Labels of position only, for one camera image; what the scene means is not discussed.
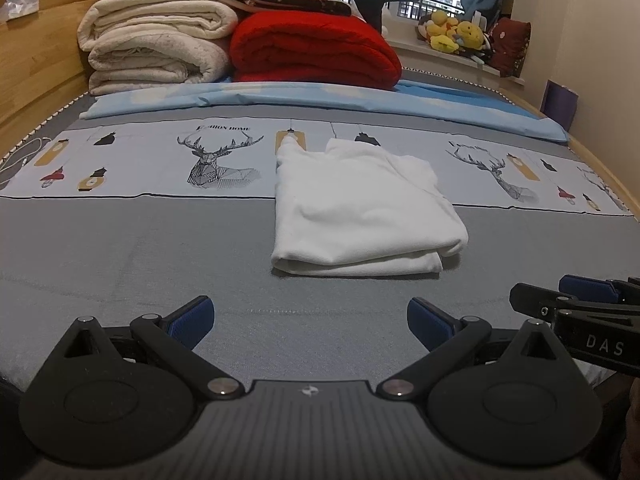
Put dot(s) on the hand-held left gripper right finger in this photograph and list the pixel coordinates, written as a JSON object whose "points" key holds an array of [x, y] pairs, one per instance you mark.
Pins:
{"points": [[427, 322]]}

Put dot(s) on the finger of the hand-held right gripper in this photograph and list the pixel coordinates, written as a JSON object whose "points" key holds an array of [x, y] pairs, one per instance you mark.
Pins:
{"points": [[587, 287], [540, 300]]}

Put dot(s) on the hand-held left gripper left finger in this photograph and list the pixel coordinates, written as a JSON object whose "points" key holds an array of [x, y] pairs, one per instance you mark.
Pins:
{"points": [[192, 321]]}

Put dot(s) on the white garment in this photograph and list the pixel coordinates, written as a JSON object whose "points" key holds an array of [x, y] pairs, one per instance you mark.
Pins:
{"points": [[360, 210]]}

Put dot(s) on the deer printed sheet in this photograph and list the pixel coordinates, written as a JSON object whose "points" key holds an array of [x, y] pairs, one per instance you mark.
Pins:
{"points": [[150, 175]]}

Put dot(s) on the purple box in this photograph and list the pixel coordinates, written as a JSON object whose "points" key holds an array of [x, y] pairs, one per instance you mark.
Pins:
{"points": [[560, 105]]}

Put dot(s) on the light blue sheet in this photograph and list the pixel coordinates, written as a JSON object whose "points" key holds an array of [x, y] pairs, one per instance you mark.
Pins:
{"points": [[300, 96]]}

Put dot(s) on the red patterned cushion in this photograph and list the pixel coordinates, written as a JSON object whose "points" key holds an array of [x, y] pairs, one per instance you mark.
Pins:
{"points": [[510, 45]]}

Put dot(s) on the white window sill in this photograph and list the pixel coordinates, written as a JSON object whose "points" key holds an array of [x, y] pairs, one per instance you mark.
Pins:
{"points": [[415, 56]]}

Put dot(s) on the cream folded quilt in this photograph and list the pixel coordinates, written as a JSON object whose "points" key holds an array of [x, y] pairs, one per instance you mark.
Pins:
{"points": [[150, 52]]}

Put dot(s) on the yellow plush toy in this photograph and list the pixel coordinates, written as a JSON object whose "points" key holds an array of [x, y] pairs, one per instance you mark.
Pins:
{"points": [[470, 35], [442, 42]]}

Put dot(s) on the red folded blanket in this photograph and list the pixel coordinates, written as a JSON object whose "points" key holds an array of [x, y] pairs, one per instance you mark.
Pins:
{"points": [[310, 50]]}

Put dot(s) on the tissue pack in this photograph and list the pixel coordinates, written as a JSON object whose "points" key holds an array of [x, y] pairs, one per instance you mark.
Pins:
{"points": [[20, 5]]}

